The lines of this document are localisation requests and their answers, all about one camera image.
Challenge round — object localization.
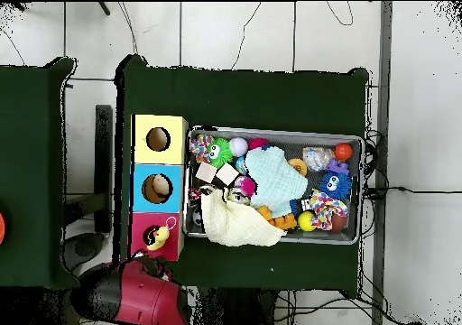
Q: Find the light blue muslin cloth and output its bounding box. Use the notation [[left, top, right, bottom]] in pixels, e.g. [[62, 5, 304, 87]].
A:
[[243, 145, 309, 218]]

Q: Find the cream muslin cloth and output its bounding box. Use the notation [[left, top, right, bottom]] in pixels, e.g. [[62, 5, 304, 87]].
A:
[[199, 188, 288, 247]]

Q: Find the yellow rubber duck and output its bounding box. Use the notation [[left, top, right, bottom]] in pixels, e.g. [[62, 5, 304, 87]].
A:
[[145, 216, 178, 252]]

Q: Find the wooden box with three holes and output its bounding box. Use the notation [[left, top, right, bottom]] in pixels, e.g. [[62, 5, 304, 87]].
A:
[[127, 113, 189, 262]]

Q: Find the shallow metal mesh bin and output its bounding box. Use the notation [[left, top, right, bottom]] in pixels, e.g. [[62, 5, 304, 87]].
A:
[[181, 125, 365, 246]]

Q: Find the green fuzzy googly-eyed toy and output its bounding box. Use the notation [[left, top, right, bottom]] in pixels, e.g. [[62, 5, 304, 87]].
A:
[[207, 137, 234, 169]]

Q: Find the white toy baseball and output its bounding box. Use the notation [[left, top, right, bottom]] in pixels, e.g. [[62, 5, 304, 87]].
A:
[[228, 136, 249, 158]]

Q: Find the clear glitter ball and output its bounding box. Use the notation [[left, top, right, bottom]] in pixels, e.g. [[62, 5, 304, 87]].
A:
[[302, 146, 334, 172]]

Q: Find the small yellow ball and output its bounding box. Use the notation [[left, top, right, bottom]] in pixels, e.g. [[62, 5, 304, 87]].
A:
[[297, 210, 317, 232]]

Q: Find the blue fuzzy googly-eyed toy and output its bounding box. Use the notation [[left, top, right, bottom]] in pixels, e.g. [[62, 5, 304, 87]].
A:
[[319, 171, 353, 200]]

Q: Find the plain orange ball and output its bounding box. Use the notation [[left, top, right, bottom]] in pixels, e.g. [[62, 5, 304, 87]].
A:
[[333, 143, 354, 163]]

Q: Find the black upright panel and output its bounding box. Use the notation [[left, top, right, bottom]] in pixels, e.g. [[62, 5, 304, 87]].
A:
[[94, 104, 114, 234]]

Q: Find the grey round base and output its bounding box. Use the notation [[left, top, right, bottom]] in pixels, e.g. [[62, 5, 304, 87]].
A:
[[62, 232, 107, 273]]

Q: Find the black power cable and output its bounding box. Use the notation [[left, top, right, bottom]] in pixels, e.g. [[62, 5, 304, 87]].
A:
[[363, 185, 462, 200]]

